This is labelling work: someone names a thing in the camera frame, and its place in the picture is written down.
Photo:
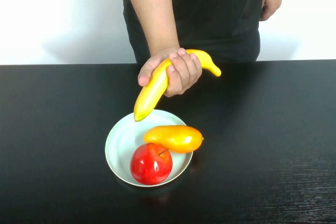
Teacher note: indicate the person's right hand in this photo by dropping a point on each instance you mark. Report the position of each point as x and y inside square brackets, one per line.
[183, 74]

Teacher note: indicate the black shirt torso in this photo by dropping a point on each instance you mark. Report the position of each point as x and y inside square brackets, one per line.
[218, 16]

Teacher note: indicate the red apple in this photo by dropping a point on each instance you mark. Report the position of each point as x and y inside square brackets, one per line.
[151, 166]

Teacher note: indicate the yellow banana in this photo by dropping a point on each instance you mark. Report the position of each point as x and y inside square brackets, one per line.
[155, 87]

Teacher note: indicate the orange yellow mango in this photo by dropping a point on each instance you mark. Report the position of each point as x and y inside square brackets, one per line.
[178, 140]

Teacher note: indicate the pale green bowl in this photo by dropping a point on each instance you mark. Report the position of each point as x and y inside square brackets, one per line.
[123, 140]

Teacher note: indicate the person's right forearm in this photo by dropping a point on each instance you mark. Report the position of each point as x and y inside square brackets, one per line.
[155, 11]

